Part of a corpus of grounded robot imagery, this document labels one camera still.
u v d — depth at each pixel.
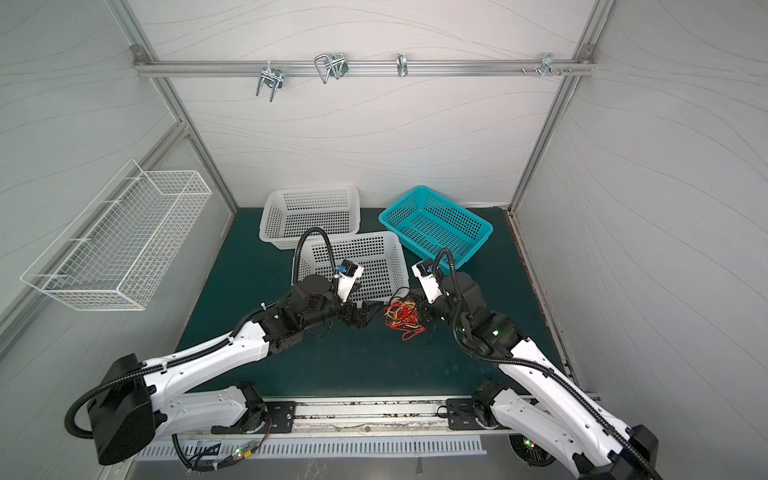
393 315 0.80
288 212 1.19
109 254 0.66
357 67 0.80
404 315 0.79
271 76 0.78
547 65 0.76
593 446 0.40
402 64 0.75
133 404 0.39
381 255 1.04
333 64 0.77
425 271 0.61
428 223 1.15
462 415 0.73
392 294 0.96
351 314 0.66
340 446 0.70
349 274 0.65
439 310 0.63
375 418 0.75
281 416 0.73
